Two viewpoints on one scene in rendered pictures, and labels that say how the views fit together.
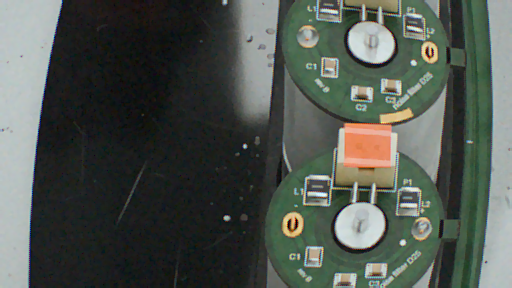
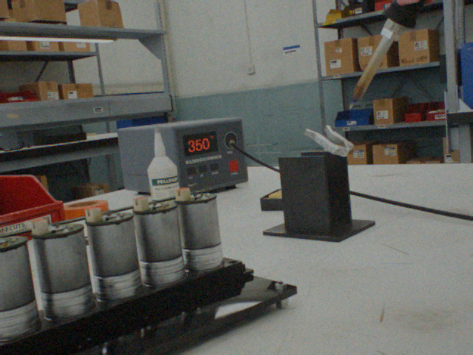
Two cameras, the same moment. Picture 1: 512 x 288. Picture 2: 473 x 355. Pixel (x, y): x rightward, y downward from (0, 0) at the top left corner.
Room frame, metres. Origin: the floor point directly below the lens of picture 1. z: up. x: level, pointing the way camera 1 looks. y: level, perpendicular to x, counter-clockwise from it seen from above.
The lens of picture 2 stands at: (0.32, 0.24, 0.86)
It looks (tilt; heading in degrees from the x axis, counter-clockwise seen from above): 8 degrees down; 225
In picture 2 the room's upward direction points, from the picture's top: 6 degrees counter-clockwise
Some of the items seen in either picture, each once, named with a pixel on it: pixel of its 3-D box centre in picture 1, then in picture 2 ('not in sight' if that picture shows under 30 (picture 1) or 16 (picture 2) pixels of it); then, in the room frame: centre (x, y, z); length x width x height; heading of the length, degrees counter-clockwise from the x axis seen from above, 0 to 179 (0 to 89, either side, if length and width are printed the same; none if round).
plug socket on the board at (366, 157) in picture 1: (366, 164); (142, 203); (0.15, -0.01, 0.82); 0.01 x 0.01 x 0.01; 85
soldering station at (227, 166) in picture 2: not in sight; (182, 157); (-0.18, -0.37, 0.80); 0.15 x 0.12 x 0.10; 83
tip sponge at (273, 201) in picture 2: not in sight; (301, 197); (-0.14, -0.13, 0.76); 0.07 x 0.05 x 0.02; 110
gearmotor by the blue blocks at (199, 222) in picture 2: not in sight; (199, 238); (0.11, -0.01, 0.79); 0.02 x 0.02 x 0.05
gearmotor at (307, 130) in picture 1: (367, 127); (115, 262); (0.17, -0.02, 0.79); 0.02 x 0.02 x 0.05
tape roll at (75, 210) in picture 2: not in sight; (83, 208); (-0.02, -0.38, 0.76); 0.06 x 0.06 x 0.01
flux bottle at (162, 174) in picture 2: not in sight; (162, 167); (-0.07, -0.28, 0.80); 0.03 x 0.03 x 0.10
